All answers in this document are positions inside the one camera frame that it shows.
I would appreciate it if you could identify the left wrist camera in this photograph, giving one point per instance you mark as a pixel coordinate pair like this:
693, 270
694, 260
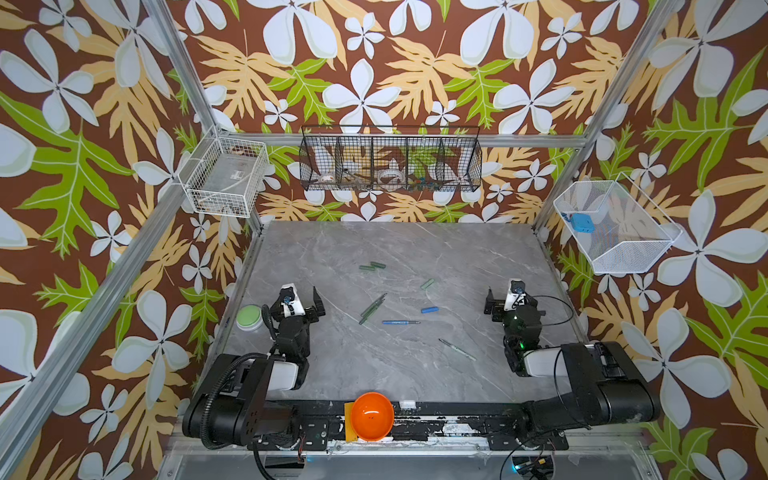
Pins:
289, 301

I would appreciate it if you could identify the blue object in basket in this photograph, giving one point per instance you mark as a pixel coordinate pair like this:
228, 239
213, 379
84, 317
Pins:
582, 223

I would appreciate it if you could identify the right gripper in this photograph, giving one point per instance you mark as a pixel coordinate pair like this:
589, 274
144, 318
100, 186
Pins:
512, 310

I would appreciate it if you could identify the black wire basket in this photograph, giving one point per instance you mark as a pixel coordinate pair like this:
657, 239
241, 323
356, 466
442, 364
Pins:
390, 158

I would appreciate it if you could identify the white wire basket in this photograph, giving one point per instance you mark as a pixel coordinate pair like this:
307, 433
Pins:
224, 174

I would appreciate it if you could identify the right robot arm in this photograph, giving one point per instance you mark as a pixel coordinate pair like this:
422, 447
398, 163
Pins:
595, 383

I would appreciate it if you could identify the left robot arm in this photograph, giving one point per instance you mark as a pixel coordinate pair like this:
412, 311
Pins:
230, 406

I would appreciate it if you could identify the green pen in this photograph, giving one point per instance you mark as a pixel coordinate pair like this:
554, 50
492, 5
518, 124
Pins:
457, 349
375, 303
364, 319

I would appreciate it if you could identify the green push button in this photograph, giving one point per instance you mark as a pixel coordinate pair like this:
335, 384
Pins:
249, 318

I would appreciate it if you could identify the white mesh basket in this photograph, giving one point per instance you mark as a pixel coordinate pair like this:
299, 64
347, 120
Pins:
632, 231

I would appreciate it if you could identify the blue pen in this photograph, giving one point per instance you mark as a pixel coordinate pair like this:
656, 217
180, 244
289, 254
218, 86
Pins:
400, 322

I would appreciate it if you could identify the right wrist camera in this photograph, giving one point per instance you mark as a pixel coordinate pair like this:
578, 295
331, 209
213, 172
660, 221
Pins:
515, 295

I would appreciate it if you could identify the orange bowl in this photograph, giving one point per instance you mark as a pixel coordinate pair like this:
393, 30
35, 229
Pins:
372, 416

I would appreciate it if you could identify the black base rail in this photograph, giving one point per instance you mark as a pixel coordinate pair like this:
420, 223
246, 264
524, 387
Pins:
322, 424

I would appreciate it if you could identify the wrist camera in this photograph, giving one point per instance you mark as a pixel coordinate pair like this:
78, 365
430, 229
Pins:
515, 295
289, 301

